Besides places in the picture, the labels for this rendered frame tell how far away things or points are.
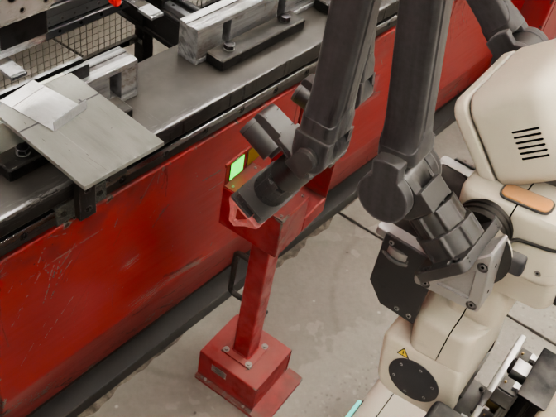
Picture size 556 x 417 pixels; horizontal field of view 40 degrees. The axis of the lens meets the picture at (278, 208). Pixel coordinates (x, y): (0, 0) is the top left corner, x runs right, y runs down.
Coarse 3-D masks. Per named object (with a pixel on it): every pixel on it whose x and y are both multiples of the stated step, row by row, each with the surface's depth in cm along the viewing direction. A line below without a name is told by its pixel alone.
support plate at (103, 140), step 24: (72, 96) 145; (96, 96) 146; (0, 120) 139; (24, 120) 139; (72, 120) 140; (96, 120) 141; (120, 120) 142; (48, 144) 135; (72, 144) 136; (96, 144) 137; (120, 144) 138; (144, 144) 139; (72, 168) 132; (96, 168) 133; (120, 168) 134
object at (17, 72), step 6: (0, 60) 149; (6, 60) 149; (12, 60) 149; (0, 66) 147; (6, 66) 148; (12, 66) 148; (18, 66) 148; (6, 72) 146; (12, 72) 147; (18, 72) 147; (24, 72) 147; (12, 78) 146; (18, 78) 147
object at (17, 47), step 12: (12, 24) 133; (24, 24) 135; (36, 24) 138; (0, 36) 133; (12, 36) 135; (24, 36) 137; (36, 36) 139; (0, 48) 134; (12, 48) 138; (24, 48) 140
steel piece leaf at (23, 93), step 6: (30, 84) 145; (36, 84) 146; (18, 90) 144; (24, 90) 144; (30, 90) 144; (36, 90) 144; (12, 96) 142; (18, 96) 143; (24, 96) 143; (6, 102) 141; (12, 102) 141; (18, 102) 141
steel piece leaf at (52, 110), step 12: (36, 96) 143; (48, 96) 144; (60, 96) 144; (12, 108) 140; (24, 108) 140; (36, 108) 141; (48, 108) 141; (60, 108) 142; (72, 108) 139; (84, 108) 142; (36, 120) 139; (48, 120) 139; (60, 120) 138
